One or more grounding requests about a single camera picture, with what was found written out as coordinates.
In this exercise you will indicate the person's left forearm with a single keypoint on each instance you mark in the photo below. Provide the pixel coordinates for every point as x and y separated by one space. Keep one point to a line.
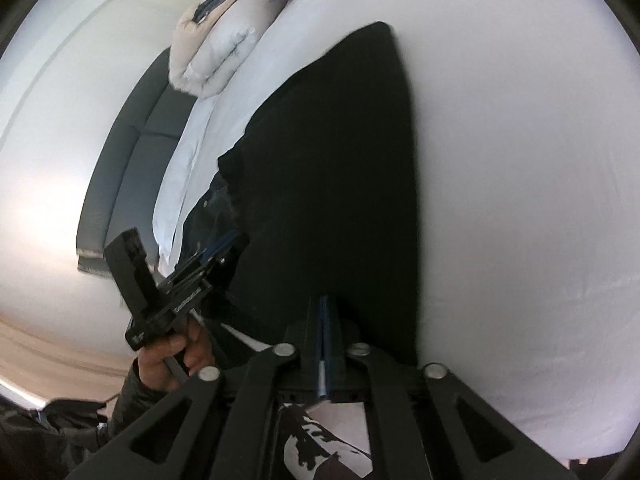
132 405

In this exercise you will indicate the person's black jacket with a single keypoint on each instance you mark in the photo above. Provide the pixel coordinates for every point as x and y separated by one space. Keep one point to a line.
40 440

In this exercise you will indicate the person's patterned clothing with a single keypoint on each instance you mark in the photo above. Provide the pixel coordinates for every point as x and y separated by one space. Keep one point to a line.
315 440

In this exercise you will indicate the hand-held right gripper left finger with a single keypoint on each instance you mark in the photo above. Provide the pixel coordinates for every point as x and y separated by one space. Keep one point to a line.
312 330

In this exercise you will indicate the person's left hand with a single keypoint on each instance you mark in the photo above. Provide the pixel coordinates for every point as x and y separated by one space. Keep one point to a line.
170 360

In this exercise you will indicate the dark grey padded headboard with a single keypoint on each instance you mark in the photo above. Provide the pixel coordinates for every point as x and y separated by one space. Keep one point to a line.
130 170

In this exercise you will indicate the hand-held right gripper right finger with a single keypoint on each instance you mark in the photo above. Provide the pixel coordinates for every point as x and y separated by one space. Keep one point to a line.
334 340

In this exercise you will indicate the black denim pants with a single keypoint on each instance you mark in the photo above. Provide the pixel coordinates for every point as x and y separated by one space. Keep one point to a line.
325 160

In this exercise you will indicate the folded beige white duvet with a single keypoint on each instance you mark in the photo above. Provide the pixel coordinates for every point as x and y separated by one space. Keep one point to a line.
215 50

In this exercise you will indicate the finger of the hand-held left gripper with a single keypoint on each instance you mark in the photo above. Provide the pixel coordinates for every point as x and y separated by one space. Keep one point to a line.
197 275
217 249

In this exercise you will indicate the bed with white sheet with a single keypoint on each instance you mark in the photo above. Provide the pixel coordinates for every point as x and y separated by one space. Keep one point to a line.
500 160

